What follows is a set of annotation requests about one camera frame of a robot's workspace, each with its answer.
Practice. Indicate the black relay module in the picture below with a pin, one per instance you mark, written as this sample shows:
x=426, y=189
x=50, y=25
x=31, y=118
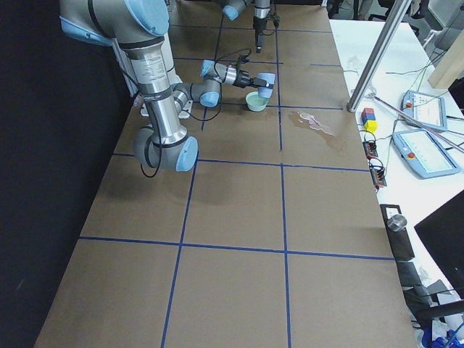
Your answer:
x=370, y=149
x=378, y=176

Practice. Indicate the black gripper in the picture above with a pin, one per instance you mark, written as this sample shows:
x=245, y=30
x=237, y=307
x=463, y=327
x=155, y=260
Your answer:
x=241, y=78
x=259, y=25

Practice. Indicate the black electronic box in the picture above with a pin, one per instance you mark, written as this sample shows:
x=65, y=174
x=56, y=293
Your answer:
x=395, y=224

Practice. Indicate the far teach pendant tablet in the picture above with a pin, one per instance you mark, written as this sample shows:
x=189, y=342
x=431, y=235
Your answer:
x=425, y=108

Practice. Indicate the near teach pendant tablet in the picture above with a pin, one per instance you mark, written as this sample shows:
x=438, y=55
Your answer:
x=425, y=156

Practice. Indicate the teach pendant tablet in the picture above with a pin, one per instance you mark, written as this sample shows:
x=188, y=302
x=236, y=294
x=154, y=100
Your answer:
x=425, y=156
x=425, y=108

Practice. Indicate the black monitor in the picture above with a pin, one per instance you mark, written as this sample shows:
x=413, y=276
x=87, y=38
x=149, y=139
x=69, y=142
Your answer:
x=442, y=235

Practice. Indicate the aluminium frame post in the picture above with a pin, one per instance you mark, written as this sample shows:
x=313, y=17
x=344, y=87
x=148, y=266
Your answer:
x=386, y=35

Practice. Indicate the blue plastic cup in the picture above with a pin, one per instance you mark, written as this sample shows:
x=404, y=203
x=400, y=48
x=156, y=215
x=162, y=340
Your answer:
x=271, y=77

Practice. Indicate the red blue yellow blocks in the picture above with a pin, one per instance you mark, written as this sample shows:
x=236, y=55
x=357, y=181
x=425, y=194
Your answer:
x=369, y=120

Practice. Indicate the green bowl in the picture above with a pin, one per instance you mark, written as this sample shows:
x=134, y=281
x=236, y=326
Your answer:
x=255, y=102

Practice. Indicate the wooden board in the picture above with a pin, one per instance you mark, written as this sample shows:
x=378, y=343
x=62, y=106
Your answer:
x=450, y=66

